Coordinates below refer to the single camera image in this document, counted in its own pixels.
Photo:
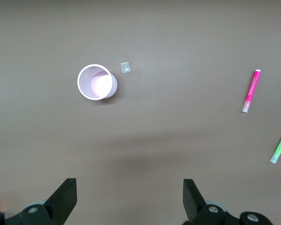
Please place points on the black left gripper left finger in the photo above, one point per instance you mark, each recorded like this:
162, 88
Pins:
58, 206

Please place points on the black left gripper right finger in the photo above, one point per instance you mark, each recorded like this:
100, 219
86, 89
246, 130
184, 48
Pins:
196, 208

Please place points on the pink marker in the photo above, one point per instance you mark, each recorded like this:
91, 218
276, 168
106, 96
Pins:
251, 90

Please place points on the pink plastic cup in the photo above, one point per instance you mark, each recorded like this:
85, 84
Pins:
96, 84

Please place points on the small clear tape piece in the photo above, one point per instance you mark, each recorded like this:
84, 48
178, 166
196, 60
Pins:
125, 67

